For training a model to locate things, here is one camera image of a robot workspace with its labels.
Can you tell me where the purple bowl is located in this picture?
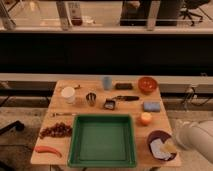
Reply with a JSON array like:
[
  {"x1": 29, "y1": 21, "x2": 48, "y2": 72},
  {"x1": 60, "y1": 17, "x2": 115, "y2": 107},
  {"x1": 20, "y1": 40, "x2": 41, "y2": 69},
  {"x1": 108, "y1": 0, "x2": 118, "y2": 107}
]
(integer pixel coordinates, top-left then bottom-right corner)
[{"x1": 147, "y1": 130, "x2": 177, "y2": 161}]

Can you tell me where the grey towel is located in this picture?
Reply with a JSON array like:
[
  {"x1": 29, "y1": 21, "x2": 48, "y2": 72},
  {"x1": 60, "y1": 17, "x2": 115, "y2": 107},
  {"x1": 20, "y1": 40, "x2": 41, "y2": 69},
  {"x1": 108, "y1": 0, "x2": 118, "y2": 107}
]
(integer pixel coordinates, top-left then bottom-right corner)
[{"x1": 150, "y1": 138, "x2": 177, "y2": 160}]

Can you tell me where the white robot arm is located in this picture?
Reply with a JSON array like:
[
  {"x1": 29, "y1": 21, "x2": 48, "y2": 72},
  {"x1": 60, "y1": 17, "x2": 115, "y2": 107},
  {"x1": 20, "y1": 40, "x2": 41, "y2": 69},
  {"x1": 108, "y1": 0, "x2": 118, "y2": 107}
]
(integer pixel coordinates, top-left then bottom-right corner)
[{"x1": 173, "y1": 120, "x2": 213, "y2": 164}]

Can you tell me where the red bowl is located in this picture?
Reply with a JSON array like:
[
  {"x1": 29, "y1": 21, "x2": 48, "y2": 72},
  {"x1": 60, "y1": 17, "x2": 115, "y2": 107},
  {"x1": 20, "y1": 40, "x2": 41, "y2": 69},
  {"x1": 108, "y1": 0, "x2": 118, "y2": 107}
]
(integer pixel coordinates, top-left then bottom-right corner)
[{"x1": 138, "y1": 77, "x2": 158, "y2": 94}]

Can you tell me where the light blue cup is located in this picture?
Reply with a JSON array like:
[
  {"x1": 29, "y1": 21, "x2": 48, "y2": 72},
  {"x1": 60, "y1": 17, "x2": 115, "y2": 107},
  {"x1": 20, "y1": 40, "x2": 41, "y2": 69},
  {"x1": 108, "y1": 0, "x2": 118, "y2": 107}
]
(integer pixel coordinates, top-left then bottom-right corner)
[{"x1": 102, "y1": 76, "x2": 112, "y2": 90}]

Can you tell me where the black rectangular block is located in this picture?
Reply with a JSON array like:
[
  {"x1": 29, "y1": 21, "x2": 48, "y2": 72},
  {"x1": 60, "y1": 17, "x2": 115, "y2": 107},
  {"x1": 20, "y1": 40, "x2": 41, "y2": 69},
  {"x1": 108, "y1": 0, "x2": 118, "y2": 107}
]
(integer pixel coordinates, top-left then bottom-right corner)
[{"x1": 115, "y1": 83, "x2": 133, "y2": 90}]

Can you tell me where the small dark square dish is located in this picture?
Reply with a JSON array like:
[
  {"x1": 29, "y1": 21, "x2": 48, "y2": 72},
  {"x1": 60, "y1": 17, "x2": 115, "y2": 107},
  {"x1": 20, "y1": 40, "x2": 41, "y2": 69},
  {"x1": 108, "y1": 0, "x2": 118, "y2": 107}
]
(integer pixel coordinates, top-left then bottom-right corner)
[{"x1": 103, "y1": 99, "x2": 116, "y2": 110}]

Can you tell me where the metal cup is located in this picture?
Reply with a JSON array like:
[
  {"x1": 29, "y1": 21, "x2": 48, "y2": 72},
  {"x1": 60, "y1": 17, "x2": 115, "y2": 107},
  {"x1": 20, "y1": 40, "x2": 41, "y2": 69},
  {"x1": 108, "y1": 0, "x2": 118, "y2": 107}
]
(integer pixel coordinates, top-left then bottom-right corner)
[{"x1": 86, "y1": 92, "x2": 96, "y2": 106}]

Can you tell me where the small metal key item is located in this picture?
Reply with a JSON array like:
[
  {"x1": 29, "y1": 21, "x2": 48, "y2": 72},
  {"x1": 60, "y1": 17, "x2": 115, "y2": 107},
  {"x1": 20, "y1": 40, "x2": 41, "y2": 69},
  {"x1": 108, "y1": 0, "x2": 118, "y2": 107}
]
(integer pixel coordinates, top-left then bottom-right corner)
[{"x1": 74, "y1": 85, "x2": 81, "y2": 90}]

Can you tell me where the white cup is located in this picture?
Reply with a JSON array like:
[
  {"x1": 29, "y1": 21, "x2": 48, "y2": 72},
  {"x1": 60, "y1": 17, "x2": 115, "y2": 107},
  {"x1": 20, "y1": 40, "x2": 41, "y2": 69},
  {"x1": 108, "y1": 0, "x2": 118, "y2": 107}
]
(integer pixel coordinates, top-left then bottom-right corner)
[{"x1": 61, "y1": 87, "x2": 75, "y2": 104}]

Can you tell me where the blue sponge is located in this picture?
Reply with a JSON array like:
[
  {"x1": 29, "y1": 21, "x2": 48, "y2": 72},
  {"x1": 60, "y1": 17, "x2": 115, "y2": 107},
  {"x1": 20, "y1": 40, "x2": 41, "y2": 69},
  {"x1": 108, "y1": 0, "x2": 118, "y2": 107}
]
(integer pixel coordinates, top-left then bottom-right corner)
[{"x1": 143, "y1": 102, "x2": 160, "y2": 112}]

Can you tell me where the orange round fruit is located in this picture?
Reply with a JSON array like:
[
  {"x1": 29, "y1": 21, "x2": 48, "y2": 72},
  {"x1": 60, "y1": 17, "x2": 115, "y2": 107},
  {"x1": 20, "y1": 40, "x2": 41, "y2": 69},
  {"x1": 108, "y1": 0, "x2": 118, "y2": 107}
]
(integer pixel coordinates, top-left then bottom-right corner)
[{"x1": 140, "y1": 112, "x2": 152, "y2": 126}]

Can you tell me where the green plastic tray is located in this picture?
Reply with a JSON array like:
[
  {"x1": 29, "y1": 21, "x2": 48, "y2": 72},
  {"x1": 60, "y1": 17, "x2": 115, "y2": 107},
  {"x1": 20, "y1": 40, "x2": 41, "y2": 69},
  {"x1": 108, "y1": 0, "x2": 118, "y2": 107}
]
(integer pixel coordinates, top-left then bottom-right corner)
[{"x1": 67, "y1": 114, "x2": 137, "y2": 168}]

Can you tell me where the metal utensil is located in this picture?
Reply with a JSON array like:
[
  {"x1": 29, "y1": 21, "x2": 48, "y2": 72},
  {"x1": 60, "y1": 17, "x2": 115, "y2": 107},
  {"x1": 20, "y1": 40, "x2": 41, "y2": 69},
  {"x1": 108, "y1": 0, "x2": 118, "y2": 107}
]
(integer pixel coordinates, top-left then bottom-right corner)
[{"x1": 51, "y1": 113, "x2": 76, "y2": 117}]

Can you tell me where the red grapes bunch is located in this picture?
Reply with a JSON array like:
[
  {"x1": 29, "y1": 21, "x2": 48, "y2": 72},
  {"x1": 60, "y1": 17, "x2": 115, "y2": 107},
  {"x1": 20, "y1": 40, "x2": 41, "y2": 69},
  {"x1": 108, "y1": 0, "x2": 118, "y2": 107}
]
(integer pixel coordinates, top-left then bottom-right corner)
[{"x1": 39, "y1": 122, "x2": 72, "y2": 139}]

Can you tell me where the red chili pepper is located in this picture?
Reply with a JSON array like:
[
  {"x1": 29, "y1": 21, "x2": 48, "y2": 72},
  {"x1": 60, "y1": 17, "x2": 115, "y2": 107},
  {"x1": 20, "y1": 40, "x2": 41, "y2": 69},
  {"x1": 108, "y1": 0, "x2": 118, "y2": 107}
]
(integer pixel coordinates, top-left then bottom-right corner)
[{"x1": 34, "y1": 146, "x2": 62, "y2": 158}]

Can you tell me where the black office chair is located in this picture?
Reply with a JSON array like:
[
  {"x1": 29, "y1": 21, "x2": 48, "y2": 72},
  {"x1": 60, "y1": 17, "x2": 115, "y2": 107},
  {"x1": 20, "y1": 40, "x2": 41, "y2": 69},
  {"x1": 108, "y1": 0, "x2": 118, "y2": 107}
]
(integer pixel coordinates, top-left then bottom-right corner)
[{"x1": 180, "y1": 0, "x2": 211, "y2": 26}]

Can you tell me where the black handled tool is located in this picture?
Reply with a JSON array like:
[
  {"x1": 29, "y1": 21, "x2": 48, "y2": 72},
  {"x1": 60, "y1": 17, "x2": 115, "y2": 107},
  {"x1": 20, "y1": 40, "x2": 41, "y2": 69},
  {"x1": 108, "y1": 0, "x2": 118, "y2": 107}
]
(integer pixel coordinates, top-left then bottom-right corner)
[{"x1": 112, "y1": 95, "x2": 140, "y2": 101}]

